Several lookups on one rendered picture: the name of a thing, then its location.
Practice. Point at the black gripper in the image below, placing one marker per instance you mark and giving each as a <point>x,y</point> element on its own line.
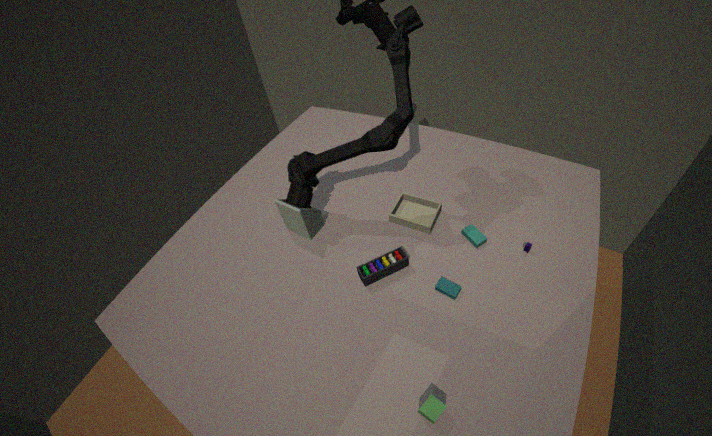
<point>372,13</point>

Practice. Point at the teal rectangular block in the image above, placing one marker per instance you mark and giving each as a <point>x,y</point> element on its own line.
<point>448,288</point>
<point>474,235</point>

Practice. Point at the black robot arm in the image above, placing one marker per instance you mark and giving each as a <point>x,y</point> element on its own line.
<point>302,169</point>

